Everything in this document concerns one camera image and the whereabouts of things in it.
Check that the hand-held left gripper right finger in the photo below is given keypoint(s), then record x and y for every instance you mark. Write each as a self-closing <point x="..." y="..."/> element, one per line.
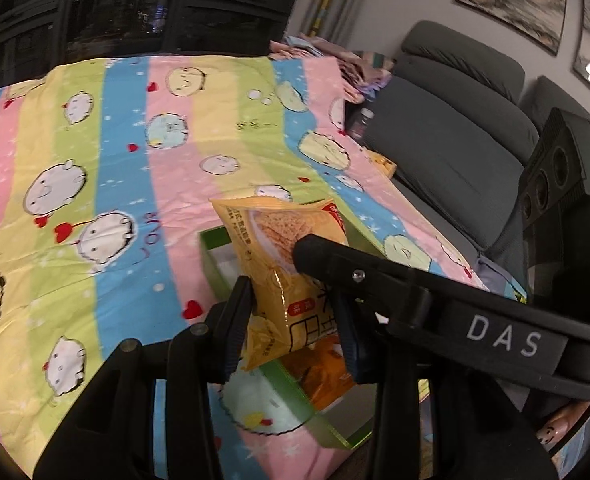
<point x="352" y="345"/>

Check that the striped cartoon printed blanket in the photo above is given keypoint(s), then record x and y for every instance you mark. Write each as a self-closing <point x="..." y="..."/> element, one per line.
<point x="125" y="185"/>

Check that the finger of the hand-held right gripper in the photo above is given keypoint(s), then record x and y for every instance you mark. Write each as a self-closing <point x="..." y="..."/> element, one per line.
<point x="425" y="305"/>

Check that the yellow snack packet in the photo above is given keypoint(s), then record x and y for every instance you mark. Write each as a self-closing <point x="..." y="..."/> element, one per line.
<point x="275" y="240"/>

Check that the orange snack packet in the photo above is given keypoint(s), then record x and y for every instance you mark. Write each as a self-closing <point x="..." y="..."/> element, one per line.
<point x="320" y="375"/>

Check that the pink printed cloth pile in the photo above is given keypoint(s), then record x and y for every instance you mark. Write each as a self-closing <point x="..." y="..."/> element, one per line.
<point x="335" y="60"/>

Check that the grey sofa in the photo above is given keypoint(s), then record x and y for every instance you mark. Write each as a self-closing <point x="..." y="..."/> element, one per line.
<point x="450" y="135"/>

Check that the large framed wall painting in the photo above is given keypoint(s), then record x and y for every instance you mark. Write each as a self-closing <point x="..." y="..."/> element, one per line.
<point x="515" y="0"/>

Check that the dark bottle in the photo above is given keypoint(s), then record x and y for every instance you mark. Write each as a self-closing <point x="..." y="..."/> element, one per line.
<point x="362" y="122"/>

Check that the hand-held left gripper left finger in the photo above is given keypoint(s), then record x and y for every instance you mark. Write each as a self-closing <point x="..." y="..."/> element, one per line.
<point x="237" y="332"/>

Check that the person's right hand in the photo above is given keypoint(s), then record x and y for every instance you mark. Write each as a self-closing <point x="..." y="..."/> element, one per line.
<point x="557" y="425"/>

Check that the green box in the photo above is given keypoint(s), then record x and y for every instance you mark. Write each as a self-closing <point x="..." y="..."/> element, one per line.
<point x="215" y="272"/>

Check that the dark window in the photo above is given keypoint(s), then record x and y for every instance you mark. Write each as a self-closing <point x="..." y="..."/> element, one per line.
<point x="125" y="10"/>

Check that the small yellow packet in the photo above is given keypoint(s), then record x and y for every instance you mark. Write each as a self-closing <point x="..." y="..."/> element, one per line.
<point x="382" y="162"/>

